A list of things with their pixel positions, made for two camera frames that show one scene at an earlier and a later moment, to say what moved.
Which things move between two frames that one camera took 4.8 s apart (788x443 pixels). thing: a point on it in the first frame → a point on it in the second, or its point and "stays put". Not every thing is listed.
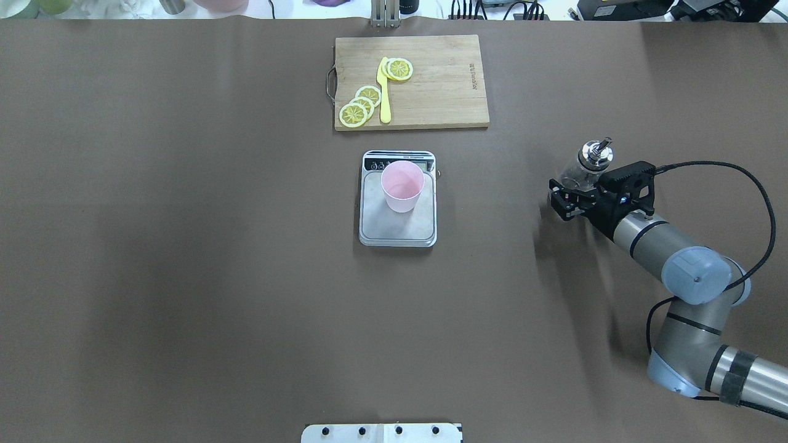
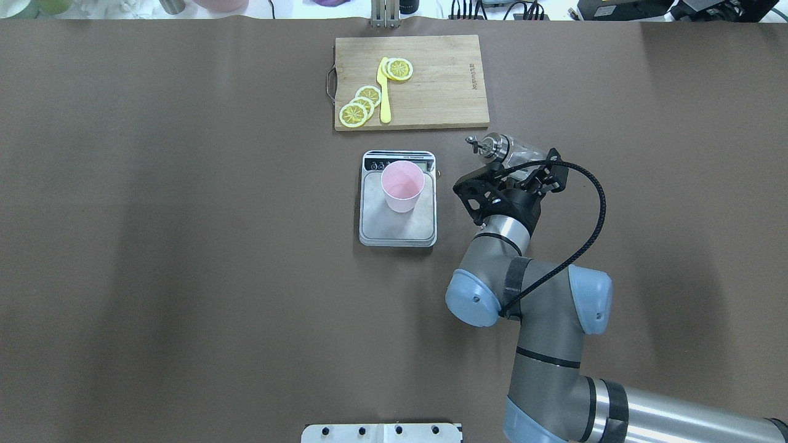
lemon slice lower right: (370, 92) stays put
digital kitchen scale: (380, 227) stays put
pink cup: (402, 182) stays put
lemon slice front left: (400, 69) stays put
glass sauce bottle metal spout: (596, 156) → (494, 145)
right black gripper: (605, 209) → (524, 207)
